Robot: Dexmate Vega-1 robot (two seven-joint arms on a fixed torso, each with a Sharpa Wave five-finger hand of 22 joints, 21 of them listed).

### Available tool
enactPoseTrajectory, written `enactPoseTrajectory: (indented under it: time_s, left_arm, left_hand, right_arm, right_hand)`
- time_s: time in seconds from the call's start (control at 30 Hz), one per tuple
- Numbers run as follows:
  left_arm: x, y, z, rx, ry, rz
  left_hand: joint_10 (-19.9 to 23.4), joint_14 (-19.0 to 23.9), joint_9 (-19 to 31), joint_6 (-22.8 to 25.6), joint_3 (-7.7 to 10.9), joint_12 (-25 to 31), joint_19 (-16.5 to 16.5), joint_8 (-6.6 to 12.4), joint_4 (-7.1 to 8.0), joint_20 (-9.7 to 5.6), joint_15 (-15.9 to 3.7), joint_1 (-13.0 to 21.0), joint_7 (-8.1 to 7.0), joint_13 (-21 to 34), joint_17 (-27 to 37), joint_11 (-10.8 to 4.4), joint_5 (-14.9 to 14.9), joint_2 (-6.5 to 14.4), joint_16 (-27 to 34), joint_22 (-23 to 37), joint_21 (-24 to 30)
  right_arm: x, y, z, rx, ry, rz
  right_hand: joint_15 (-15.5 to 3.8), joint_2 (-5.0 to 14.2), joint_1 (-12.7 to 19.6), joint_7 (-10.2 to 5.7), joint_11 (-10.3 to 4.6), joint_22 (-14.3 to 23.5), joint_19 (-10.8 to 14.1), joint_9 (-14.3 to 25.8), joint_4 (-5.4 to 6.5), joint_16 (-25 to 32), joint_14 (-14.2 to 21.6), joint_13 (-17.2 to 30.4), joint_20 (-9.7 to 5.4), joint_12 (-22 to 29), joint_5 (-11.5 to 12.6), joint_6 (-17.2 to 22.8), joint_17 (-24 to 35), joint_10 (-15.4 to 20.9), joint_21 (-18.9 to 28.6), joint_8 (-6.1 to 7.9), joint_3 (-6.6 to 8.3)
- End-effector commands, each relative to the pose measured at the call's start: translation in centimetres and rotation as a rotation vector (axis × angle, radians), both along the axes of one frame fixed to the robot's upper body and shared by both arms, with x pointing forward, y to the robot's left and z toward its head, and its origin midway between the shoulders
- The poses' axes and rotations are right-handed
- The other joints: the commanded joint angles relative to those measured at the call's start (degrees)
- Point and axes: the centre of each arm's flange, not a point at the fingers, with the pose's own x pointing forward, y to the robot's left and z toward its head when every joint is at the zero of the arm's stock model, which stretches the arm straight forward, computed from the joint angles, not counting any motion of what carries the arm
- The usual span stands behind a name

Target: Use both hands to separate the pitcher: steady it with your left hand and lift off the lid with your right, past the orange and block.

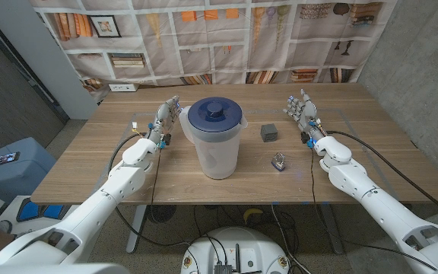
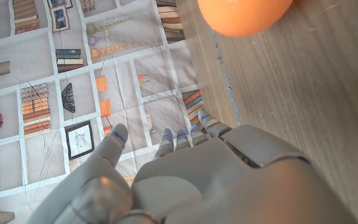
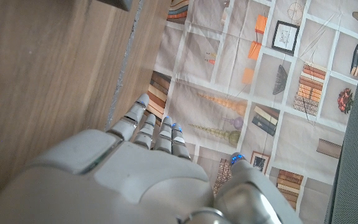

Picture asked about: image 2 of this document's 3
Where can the orange fruit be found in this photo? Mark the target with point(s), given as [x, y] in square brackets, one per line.
[244, 15]

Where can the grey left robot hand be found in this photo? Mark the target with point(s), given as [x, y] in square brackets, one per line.
[216, 186]

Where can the printed bookshelf backdrop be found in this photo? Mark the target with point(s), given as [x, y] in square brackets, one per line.
[26, 62]

